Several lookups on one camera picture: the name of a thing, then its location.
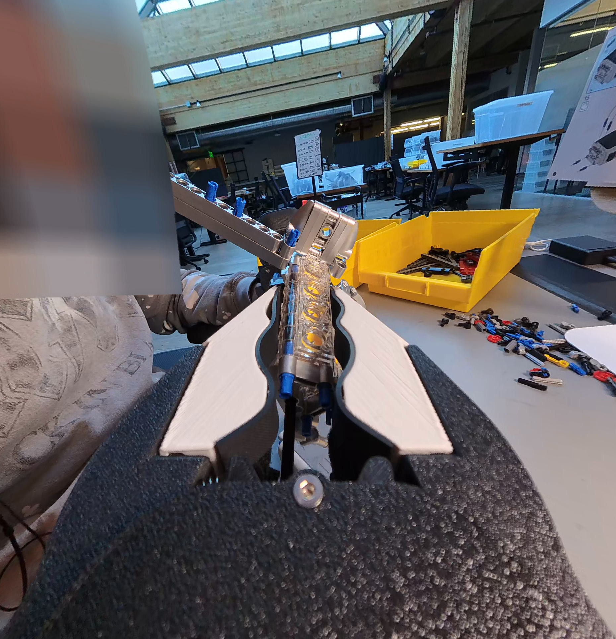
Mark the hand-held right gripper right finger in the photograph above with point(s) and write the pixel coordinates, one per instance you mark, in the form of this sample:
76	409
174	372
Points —
388	389

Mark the white sign on stand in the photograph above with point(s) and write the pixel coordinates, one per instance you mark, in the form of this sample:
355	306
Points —
308	155

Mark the black power adapter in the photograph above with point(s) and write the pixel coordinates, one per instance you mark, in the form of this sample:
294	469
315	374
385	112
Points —
588	250

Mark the building instruction booklet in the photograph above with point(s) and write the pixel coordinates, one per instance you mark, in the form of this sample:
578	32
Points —
603	110

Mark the wooden pillar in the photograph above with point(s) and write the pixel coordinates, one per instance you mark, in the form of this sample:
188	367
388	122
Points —
458	70

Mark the large yellow plastic bin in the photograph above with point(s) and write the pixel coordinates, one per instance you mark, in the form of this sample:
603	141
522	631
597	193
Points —
458	290

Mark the heap of dark brick beams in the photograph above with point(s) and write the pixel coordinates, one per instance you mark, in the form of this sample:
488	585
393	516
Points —
448	262

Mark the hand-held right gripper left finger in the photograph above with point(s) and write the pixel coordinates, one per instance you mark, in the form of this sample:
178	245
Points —
218	389

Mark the black office chair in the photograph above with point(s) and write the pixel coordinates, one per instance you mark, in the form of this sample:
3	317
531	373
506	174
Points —
443	190

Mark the grey desk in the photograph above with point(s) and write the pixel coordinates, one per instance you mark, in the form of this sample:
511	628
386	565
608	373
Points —
548	449

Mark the background desk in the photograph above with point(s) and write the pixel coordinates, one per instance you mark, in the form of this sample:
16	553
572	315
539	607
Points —
508	140

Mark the pile of coloured brick parts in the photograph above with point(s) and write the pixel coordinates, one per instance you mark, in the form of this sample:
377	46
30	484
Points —
528	344

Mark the person's left forearm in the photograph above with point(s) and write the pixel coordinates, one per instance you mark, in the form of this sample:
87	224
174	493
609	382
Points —
208	300

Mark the clear plastic storage box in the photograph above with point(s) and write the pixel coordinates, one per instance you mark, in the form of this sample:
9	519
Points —
513	115

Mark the toy brick engine model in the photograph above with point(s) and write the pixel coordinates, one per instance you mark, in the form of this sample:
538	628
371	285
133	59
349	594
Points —
310	319

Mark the person's grey printed clothing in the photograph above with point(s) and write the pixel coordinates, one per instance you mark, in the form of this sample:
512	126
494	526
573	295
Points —
58	399

